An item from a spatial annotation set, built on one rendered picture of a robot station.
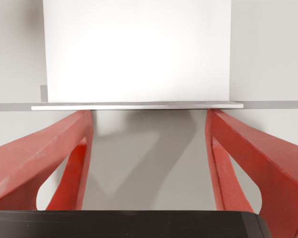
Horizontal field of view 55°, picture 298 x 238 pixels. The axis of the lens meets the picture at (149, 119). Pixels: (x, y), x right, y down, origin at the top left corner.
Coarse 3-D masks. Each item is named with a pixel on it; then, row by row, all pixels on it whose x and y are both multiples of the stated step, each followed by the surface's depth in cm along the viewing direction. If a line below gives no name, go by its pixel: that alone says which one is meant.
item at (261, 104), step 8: (0, 104) 14; (8, 104) 14; (16, 104) 14; (24, 104) 14; (32, 104) 14; (248, 104) 14; (256, 104) 14; (264, 104) 14; (272, 104) 14; (280, 104) 14; (288, 104) 14; (296, 104) 14
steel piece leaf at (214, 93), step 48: (48, 0) 13; (96, 0) 13; (144, 0) 13; (192, 0) 13; (48, 48) 13; (96, 48) 13; (144, 48) 13; (192, 48) 13; (48, 96) 13; (96, 96) 13; (144, 96) 13; (192, 96) 13
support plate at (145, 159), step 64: (0, 0) 13; (256, 0) 13; (0, 64) 13; (256, 64) 13; (0, 128) 14; (128, 128) 14; (192, 128) 14; (256, 128) 14; (128, 192) 14; (192, 192) 14; (256, 192) 14
